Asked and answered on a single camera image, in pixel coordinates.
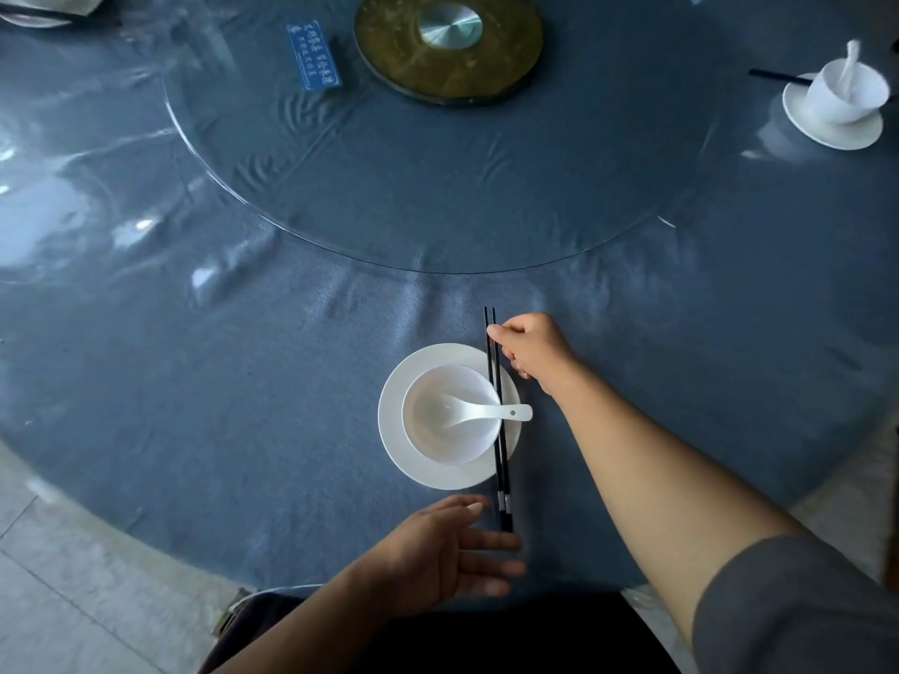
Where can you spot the person's left hand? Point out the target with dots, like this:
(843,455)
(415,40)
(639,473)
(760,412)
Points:
(428,554)

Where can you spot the person's right hand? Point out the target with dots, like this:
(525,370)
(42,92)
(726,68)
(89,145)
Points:
(537,350)

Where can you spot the person's right forearm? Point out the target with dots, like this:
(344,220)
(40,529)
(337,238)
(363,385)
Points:
(667,498)

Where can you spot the glass lazy susan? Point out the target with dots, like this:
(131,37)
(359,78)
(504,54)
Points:
(492,203)

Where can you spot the round table with blue cloth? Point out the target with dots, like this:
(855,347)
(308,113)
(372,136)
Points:
(211,414)

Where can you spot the person's grey sleeve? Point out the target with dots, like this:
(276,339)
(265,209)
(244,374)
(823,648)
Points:
(794,610)

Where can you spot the dark wooden chair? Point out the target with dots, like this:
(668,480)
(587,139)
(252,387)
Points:
(527,638)

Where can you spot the gold turntable base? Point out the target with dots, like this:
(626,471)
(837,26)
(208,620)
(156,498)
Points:
(393,56)

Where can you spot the blue sign card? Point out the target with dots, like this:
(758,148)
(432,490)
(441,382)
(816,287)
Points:
(312,56)

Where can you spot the clear plastic table cover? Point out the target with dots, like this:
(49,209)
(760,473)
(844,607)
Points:
(70,203)

